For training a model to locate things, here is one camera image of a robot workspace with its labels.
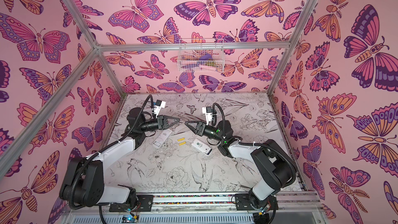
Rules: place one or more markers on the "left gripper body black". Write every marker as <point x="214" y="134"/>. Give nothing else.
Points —
<point x="148" y="126"/>

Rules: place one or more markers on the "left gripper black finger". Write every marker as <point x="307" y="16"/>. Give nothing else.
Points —
<point x="171" y="119"/>
<point x="167" y="124"/>

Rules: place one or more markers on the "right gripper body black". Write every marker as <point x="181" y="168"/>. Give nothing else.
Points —
<point x="200" y="129"/>

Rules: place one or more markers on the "white remote control green buttons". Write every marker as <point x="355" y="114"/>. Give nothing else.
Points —
<point x="163" y="136"/>

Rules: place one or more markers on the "white remote control with display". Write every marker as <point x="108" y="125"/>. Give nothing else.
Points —
<point x="202" y="147"/>

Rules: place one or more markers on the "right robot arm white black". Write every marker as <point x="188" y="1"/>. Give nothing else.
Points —
<point x="275" y="166"/>

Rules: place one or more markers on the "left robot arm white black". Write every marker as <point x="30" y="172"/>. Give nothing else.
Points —
<point x="84" y="182"/>

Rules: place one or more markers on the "purple item in basket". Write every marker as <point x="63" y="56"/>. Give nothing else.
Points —
<point x="205" y="58"/>

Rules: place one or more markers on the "green circuit board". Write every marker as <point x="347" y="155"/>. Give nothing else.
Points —
<point x="129" y="219"/>

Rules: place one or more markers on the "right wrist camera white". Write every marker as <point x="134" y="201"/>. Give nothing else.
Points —
<point x="208" y="112"/>

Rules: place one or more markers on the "white wire basket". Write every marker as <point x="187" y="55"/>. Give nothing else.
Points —
<point x="201" y="55"/>

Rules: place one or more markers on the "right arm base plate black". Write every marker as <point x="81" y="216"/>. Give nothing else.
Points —
<point x="248" y="202"/>

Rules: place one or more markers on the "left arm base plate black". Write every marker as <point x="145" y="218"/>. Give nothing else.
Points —
<point x="141" y="203"/>

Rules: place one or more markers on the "aluminium front rail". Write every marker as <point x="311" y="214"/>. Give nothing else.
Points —
<point x="222" y="202"/>

